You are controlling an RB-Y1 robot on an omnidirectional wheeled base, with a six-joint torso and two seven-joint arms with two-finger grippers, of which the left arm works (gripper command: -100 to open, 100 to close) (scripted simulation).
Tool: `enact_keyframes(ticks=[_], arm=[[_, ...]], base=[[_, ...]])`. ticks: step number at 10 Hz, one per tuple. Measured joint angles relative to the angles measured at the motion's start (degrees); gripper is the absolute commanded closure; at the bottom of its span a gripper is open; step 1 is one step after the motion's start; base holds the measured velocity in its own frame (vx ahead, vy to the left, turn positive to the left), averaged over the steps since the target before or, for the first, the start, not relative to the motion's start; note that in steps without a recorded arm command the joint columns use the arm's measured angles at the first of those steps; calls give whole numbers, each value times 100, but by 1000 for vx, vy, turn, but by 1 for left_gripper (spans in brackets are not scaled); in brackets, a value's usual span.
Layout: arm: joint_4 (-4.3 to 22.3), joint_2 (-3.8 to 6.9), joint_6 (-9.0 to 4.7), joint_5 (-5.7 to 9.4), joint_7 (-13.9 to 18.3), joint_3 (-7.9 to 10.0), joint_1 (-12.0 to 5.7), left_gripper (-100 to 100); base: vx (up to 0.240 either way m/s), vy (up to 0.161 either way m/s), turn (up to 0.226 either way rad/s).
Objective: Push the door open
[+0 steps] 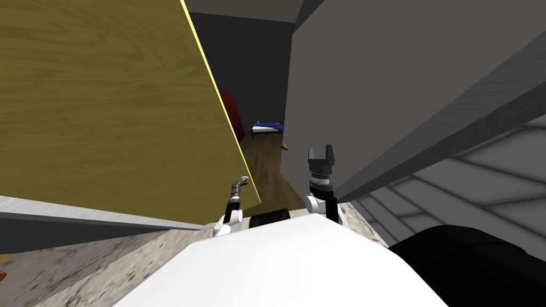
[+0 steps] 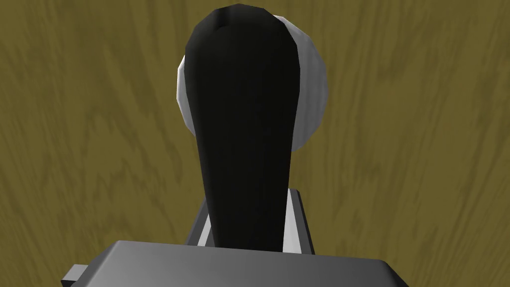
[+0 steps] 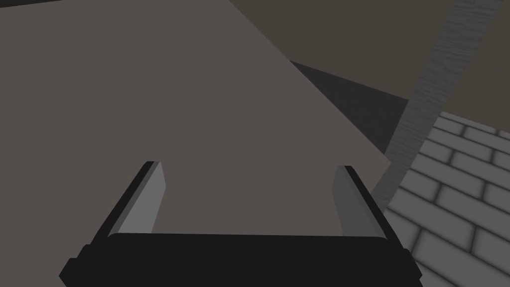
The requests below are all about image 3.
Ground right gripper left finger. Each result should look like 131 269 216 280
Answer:
107 161 166 237

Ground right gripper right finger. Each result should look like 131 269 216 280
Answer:
331 165 388 240

